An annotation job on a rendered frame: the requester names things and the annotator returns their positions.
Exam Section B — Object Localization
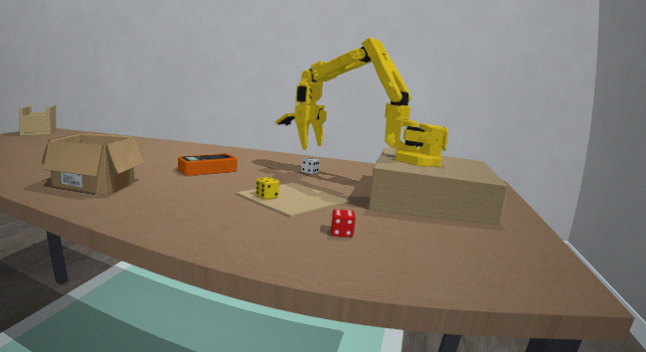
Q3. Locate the yellow die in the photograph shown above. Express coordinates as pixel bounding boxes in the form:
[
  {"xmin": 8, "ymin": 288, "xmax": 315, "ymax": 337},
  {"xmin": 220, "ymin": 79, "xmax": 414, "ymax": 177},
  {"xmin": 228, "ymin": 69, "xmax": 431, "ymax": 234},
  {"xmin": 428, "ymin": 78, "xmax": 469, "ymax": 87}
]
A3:
[{"xmin": 255, "ymin": 177, "xmax": 279, "ymax": 200}]

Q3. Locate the white die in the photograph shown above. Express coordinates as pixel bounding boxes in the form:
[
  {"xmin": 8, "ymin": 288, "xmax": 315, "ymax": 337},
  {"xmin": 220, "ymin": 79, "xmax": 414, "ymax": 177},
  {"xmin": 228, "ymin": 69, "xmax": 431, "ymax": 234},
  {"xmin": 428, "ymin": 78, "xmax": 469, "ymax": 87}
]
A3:
[{"xmin": 301, "ymin": 158, "xmax": 320, "ymax": 174}]

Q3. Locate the orange digital multimeter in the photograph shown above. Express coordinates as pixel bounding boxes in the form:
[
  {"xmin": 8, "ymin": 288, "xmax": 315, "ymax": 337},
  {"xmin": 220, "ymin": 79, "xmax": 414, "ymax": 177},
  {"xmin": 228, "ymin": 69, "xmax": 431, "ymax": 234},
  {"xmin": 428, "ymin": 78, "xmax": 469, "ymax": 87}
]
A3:
[{"xmin": 178, "ymin": 153, "xmax": 238, "ymax": 176}]

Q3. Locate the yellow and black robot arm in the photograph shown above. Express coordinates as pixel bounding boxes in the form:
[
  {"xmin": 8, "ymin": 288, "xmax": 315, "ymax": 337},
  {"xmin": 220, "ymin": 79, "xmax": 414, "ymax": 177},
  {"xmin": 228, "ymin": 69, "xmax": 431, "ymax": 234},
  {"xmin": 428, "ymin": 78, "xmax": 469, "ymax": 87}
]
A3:
[{"xmin": 295, "ymin": 38, "xmax": 446, "ymax": 167}]

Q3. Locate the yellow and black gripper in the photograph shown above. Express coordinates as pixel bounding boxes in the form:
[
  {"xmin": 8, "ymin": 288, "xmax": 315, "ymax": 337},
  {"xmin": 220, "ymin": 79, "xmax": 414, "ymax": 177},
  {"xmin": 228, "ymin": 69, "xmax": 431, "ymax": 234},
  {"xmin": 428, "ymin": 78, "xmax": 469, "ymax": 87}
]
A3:
[{"xmin": 275, "ymin": 102, "xmax": 327, "ymax": 150}]

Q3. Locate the red die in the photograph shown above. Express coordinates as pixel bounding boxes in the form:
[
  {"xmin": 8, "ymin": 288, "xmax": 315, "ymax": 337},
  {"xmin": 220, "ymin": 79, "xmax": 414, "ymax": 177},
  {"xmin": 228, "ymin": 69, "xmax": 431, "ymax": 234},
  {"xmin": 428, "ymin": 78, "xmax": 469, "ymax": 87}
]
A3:
[{"xmin": 331, "ymin": 210, "xmax": 356, "ymax": 238}]

